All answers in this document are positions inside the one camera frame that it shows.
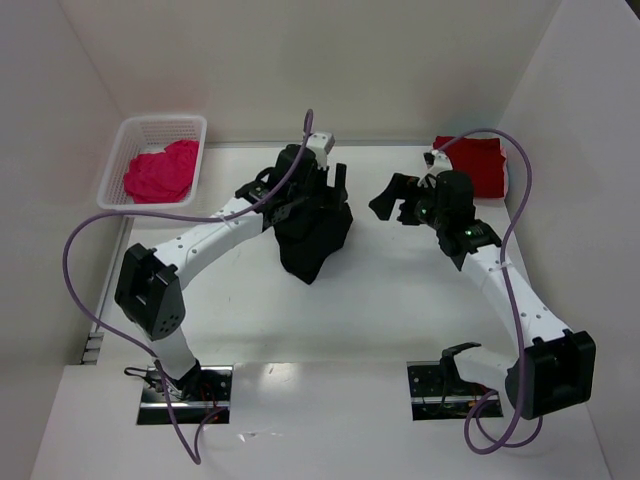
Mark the black t shirt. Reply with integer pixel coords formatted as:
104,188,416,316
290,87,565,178
274,202,353,285

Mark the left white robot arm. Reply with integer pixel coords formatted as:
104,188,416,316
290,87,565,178
115,144,353,398

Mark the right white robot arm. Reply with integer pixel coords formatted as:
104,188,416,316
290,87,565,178
369,171,596,420

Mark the folded red t shirt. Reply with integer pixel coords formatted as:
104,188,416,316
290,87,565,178
444,138,503,199

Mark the magenta t shirt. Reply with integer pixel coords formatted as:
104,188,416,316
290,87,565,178
123,140,199,204

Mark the white plastic basket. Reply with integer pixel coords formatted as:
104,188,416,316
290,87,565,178
97,114,207,213

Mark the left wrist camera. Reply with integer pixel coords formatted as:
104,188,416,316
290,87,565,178
306,132,335,170

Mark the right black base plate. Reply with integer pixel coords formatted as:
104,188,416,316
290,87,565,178
407,362,489,421

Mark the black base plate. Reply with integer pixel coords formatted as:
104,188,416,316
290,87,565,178
124,366,233,426
407,362,489,421

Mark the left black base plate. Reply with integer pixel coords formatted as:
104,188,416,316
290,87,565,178
124,366,233,426

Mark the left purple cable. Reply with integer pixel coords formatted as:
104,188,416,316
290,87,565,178
61,108,316,465

